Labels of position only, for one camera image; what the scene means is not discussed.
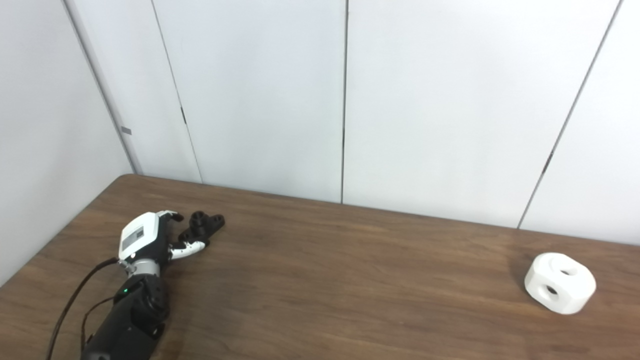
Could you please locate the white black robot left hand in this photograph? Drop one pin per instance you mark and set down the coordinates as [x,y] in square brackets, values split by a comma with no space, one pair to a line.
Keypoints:
[137,237]

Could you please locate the black flanged holder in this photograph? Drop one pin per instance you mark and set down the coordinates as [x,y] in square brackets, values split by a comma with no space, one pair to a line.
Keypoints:
[202,227]

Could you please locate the round white piece with holes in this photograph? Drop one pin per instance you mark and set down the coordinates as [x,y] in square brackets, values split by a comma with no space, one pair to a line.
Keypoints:
[567,292]

